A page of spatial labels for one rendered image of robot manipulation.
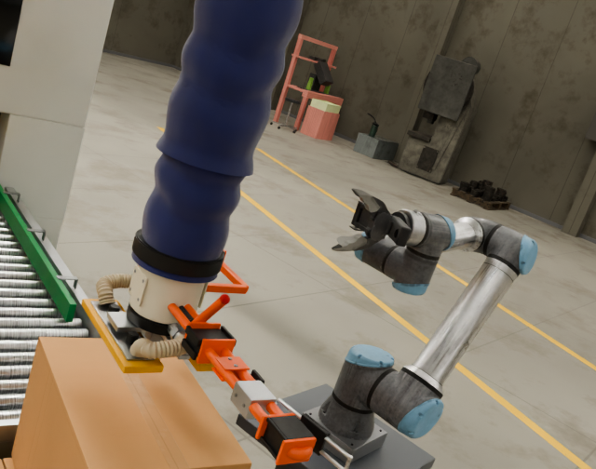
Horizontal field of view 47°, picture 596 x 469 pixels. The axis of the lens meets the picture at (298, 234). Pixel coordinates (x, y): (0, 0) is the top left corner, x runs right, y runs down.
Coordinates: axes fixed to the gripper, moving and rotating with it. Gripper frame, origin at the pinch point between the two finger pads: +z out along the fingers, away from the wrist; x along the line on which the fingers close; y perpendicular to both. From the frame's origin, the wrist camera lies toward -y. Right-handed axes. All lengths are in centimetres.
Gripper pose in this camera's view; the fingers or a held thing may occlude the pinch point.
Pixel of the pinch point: (343, 220)
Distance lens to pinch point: 158.4
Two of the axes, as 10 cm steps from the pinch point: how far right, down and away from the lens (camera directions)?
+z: -8.0, -1.0, -5.8
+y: -5.1, -3.9, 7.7
